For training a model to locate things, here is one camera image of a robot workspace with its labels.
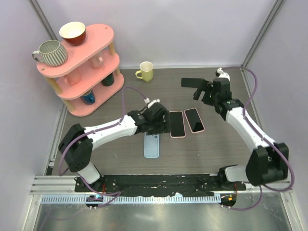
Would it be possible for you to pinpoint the pink phone case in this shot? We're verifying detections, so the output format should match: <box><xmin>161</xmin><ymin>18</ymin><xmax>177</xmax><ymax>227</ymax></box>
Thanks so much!
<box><xmin>169</xmin><ymin>110</ymin><xmax>187</xmax><ymax>139</ymax></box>
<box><xmin>183</xmin><ymin>108</ymin><xmax>205</xmax><ymax>134</ymax></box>

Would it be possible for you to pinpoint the pink mug upper shelf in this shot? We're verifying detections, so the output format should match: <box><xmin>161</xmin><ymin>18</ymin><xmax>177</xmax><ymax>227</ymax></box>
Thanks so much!
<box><xmin>89</xmin><ymin>55</ymin><xmax>104</xmax><ymax>69</ymax></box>

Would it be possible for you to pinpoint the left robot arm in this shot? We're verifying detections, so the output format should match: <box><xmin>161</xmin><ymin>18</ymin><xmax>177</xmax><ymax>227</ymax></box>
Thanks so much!
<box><xmin>58</xmin><ymin>102</ymin><xmax>170</xmax><ymax>192</ymax></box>

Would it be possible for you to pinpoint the yellow mug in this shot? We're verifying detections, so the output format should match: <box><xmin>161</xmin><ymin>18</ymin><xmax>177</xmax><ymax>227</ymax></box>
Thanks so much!
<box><xmin>135</xmin><ymin>61</ymin><xmax>154</xmax><ymax>82</ymax></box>

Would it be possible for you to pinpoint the red bowl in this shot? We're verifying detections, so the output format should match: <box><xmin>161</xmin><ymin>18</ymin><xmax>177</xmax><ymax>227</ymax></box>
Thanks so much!
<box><xmin>59</xmin><ymin>22</ymin><xmax>86</xmax><ymax>46</ymax></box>

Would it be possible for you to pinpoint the blue mug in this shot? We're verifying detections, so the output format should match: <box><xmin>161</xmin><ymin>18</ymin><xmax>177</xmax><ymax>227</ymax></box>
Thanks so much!
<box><xmin>80</xmin><ymin>89</ymin><xmax>96</xmax><ymax>105</ymax></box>

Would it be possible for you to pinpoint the light blue phone case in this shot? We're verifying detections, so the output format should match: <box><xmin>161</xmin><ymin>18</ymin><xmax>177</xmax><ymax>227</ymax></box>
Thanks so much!
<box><xmin>144</xmin><ymin>134</ymin><xmax>159</xmax><ymax>158</ymax></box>

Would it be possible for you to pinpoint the black phone case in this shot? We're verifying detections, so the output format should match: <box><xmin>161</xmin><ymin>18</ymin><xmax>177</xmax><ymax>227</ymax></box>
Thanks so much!
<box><xmin>181</xmin><ymin>78</ymin><xmax>206</xmax><ymax>88</ymax></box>

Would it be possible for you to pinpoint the white cable duct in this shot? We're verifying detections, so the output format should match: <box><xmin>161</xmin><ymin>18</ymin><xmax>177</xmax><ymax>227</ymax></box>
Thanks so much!
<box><xmin>41</xmin><ymin>193</ymin><xmax>221</xmax><ymax>205</ymax></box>

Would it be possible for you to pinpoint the pink mug middle shelf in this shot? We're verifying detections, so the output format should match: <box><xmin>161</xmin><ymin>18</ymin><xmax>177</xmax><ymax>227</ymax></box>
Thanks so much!
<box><xmin>64</xmin><ymin>68</ymin><xmax>81</xmax><ymax>85</ymax></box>

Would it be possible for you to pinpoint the dark green mug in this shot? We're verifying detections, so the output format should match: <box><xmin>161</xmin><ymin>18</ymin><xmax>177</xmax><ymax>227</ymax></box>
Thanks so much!
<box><xmin>101</xmin><ymin>73</ymin><xmax>115</xmax><ymax>87</ymax></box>

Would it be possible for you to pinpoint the grey striped mug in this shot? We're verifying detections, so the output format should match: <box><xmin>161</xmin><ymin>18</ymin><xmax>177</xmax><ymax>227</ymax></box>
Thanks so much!
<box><xmin>32</xmin><ymin>40</ymin><xmax>68</xmax><ymax>67</ymax></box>

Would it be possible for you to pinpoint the aluminium rail frame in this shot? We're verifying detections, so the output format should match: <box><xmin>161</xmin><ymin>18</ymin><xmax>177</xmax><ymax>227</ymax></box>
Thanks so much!
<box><xmin>29</xmin><ymin>175</ymin><xmax>291</xmax><ymax>195</ymax></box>

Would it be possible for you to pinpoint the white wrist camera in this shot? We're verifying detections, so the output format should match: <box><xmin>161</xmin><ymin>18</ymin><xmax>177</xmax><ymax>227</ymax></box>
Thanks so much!
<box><xmin>144</xmin><ymin>98</ymin><xmax>160</xmax><ymax>108</ymax></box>
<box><xmin>215</xmin><ymin>68</ymin><xmax>230</xmax><ymax>81</ymax></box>

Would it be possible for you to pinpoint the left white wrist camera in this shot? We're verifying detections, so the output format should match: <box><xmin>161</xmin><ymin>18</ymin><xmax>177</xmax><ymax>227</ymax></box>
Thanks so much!
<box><xmin>144</xmin><ymin>98</ymin><xmax>160</xmax><ymax>108</ymax></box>

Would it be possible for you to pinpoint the pink three-tier shelf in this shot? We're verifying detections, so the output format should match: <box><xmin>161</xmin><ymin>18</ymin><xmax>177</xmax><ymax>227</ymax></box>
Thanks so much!
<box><xmin>37</xmin><ymin>24</ymin><xmax>124</xmax><ymax>117</ymax></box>

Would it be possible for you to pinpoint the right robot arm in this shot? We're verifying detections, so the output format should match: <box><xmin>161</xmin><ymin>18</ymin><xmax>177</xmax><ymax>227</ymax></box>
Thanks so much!
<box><xmin>193</xmin><ymin>77</ymin><xmax>289</xmax><ymax>190</ymax></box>

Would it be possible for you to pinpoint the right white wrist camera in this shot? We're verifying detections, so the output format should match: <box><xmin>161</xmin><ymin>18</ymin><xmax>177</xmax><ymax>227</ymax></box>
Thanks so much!
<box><xmin>215</xmin><ymin>68</ymin><xmax>230</xmax><ymax>81</ymax></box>

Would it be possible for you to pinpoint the pink mug shelf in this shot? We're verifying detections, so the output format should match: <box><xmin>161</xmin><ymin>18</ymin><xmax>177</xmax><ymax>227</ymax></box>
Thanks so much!
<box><xmin>64</xmin><ymin>68</ymin><xmax>81</xmax><ymax>85</ymax></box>
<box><xmin>89</xmin><ymin>55</ymin><xmax>104</xmax><ymax>69</ymax></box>

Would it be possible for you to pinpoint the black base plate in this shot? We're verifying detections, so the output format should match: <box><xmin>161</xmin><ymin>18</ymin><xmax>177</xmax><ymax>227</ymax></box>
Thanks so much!
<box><xmin>90</xmin><ymin>174</ymin><xmax>246</xmax><ymax>197</ymax></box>

